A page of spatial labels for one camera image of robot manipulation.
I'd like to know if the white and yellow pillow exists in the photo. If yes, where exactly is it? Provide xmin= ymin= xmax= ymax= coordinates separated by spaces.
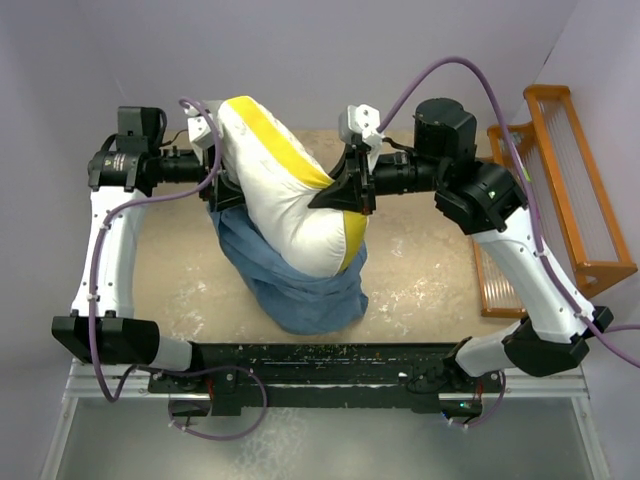
xmin=215 ymin=96 xmax=368 ymax=278

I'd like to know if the orange wooden tiered rack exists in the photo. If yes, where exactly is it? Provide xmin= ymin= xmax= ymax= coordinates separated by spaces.
xmin=469 ymin=84 xmax=639 ymax=320

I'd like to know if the blue pillowcase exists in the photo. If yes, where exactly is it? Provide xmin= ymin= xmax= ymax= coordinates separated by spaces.
xmin=209 ymin=206 xmax=369 ymax=336

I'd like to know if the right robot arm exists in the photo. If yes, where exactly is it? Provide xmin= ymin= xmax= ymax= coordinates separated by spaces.
xmin=309 ymin=98 xmax=613 ymax=391

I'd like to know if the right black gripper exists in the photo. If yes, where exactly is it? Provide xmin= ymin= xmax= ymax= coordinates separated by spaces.
xmin=308 ymin=139 xmax=448 ymax=214

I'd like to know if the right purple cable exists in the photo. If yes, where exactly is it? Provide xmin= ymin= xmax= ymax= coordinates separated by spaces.
xmin=377 ymin=56 xmax=640 ymax=431

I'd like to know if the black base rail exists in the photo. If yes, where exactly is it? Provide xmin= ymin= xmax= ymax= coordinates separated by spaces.
xmin=149 ymin=343 xmax=501 ymax=417

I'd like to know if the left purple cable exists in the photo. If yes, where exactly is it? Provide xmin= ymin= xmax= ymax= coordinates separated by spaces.
xmin=87 ymin=96 xmax=269 ymax=441

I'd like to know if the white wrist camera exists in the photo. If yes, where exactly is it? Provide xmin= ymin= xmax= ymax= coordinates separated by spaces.
xmin=183 ymin=100 xmax=223 ymax=157
xmin=338 ymin=104 xmax=383 ymax=147

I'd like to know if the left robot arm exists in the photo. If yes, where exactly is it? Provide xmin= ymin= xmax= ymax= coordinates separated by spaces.
xmin=51 ymin=101 xmax=219 ymax=392

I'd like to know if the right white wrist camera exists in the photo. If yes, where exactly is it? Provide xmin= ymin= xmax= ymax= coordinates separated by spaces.
xmin=338 ymin=104 xmax=383 ymax=147

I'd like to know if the purple cable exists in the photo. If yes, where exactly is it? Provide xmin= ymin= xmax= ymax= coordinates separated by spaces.
xmin=377 ymin=56 xmax=640 ymax=431
xmin=87 ymin=96 xmax=269 ymax=441

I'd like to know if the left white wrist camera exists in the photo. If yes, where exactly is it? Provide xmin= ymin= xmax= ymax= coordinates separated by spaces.
xmin=183 ymin=100 xmax=223 ymax=157

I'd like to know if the aluminium frame rail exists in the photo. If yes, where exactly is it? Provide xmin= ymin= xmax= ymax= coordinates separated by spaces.
xmin=39 ymin=359 xmax=151 ymax=480

